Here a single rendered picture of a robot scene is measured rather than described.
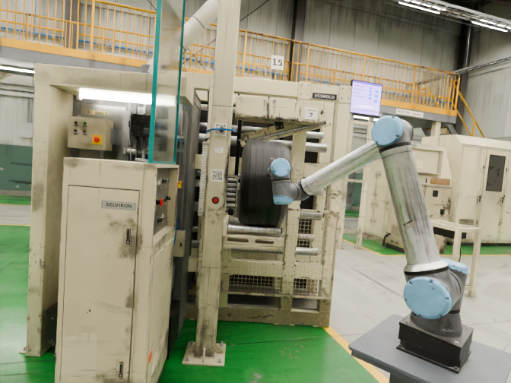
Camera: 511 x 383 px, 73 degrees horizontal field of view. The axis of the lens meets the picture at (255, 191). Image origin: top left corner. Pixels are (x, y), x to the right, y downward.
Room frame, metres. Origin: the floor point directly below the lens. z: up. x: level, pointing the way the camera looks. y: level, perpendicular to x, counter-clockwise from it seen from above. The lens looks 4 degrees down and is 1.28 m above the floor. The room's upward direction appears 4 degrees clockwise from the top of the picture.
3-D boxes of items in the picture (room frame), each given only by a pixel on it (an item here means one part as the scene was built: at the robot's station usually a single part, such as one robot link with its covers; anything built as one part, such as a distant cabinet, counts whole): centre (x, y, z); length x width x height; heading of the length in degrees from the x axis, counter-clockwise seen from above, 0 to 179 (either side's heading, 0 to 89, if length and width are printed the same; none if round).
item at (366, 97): (5.92, -1.73, 2.60); 0.60 x 0.05 x 0.55; 108
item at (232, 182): (2.65, 0.24, 1.05); 0.20 x 0.15 x 0.30; 93
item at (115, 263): (1.76, 0.65, 0.63); 0.56 x 0.41 x 1.27; 3
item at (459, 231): (4.13, -2.36, 0.40); 0.60 x 0.35 x 0.80; 18
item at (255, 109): (2.58, -0.11, 1.71); 0.61 x 0.25 x 0.15; 93
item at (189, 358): (2.25, 0.25, 0.02); 0.27 x 0.27 x 0.04; 3
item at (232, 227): (2.14, -0.01, 0.90); 0.35 x 0.05 x 0.05; 93
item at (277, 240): (2.14, -0.01, 0.84); 0.36 x 0.09 x 0.06; 93
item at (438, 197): (6.29, -3.02, 0.62); 0.91 x 0.58 x 1.25; 108
